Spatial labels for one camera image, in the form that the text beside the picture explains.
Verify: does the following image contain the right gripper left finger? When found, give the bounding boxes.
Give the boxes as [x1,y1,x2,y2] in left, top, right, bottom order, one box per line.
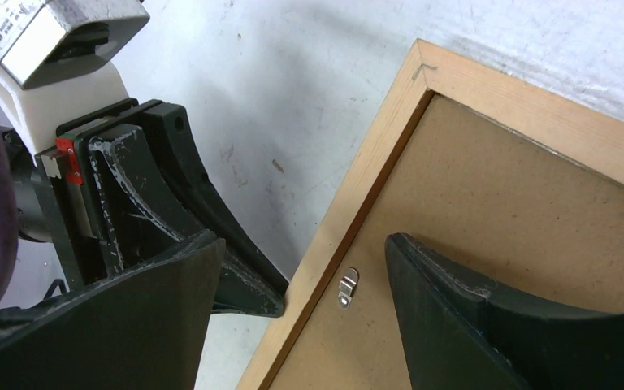
[0,231,225,389]

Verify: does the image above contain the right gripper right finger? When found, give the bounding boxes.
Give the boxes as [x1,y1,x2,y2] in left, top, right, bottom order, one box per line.
[384,233,624,389]

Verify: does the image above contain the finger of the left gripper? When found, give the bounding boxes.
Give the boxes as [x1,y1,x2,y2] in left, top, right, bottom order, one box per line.
[139,100,288,318]

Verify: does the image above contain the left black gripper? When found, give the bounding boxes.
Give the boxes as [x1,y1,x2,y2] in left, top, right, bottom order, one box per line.
[0,98,207,290]

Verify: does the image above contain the brown backing board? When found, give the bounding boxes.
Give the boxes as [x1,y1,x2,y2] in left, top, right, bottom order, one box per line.
[271,97,624,389]

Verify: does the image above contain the wooden picture frame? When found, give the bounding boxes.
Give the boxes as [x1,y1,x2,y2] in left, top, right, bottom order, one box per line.
[239,40,624,389]

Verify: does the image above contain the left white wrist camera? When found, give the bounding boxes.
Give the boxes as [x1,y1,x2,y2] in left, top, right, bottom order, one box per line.
[0,0,150,154]

